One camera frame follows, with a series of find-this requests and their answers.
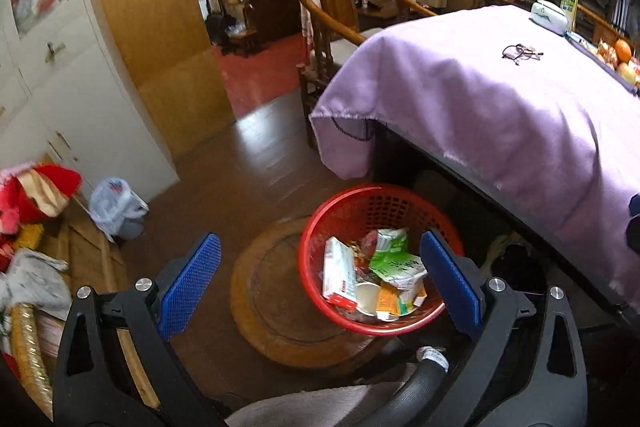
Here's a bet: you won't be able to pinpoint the blue oval plate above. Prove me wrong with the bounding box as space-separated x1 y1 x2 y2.
565 32 640 96

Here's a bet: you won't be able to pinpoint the crumpled grey cloth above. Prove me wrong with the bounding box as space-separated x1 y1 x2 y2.
0 249 73 323

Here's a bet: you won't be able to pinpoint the red plastic mesh basket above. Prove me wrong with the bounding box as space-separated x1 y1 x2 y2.
298 184 466 338

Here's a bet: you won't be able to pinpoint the purple printed tablecloth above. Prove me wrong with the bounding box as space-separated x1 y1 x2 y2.
309 4 640 308

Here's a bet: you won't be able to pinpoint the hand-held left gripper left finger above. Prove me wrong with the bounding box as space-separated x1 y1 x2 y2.
52 233 223 427

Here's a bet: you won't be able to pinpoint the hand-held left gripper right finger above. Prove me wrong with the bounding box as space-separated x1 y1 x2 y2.
419 229 588 427

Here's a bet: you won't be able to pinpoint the low wooden bench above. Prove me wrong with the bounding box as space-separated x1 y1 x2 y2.
30 187 161 413

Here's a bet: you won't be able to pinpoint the green and white packet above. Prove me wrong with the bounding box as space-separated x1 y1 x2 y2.
367 228 428 290

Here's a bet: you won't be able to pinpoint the yellow woven roll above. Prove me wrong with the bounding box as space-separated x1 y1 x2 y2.
10 304 56 420

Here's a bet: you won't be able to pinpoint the red cloth pile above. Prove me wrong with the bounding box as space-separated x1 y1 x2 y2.
0 162 83 238

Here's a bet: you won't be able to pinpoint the white ceramic lidded jar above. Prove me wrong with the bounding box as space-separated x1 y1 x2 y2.
530 0 571 36

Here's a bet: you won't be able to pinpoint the white medicine box blue stripe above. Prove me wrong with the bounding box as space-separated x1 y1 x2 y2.
321 237 358 308

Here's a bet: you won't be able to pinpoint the eyeglasses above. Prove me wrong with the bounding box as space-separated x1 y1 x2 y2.
501 43 543 66

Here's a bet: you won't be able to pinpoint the white cabinet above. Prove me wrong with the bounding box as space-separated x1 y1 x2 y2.
0 0 181 208

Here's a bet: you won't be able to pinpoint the round wooden stool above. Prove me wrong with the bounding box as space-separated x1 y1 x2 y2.
230 217 396 375

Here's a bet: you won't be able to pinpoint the black ribbed hose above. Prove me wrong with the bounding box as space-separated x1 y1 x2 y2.
350 347 451 427

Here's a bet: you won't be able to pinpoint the apple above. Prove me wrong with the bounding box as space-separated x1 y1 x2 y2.
616 62 640 86

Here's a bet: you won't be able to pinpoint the grey fabric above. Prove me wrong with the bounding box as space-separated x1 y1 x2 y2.
225 379 416 427

